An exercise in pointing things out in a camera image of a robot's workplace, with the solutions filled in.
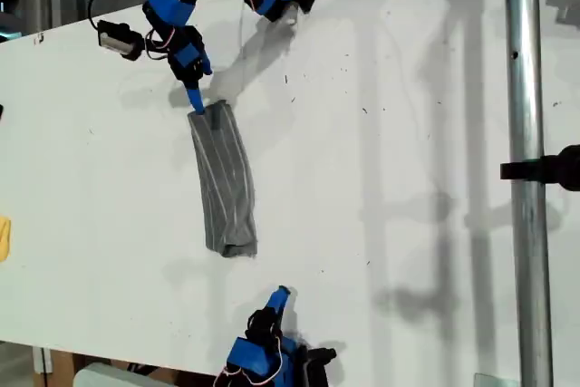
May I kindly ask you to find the steel post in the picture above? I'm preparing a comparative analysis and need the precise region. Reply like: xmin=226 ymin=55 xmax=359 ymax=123
xmin=502 ymin=0 xmax=555 ymax=387

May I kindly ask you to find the wooden frame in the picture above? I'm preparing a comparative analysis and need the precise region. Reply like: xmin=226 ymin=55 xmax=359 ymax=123
xmin=31 ymin=345 xmax=76 ymax=377

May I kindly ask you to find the yellow object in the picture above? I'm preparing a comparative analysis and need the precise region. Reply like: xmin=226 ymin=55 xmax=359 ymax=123
xmin=0 ymin=218 xmax=13 ymax=263

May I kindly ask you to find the white box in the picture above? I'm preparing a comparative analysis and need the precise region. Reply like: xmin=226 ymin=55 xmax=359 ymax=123
xmin=73 ymin=363 xmax=182 ymax=387

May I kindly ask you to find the black clamp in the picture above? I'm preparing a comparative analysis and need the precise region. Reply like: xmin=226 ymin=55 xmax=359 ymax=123
xmin=499 ymin=144 xmax=580 ymax=192

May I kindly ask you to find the black camera cable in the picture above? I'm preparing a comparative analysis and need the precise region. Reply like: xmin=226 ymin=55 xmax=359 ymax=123
xmin=87 ymin=0 xmax=158 ymax=30

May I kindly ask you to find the grey striped towel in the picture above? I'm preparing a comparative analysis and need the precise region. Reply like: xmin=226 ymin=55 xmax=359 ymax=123
xmin=187 ymin=99 xmax=259 ymax=259

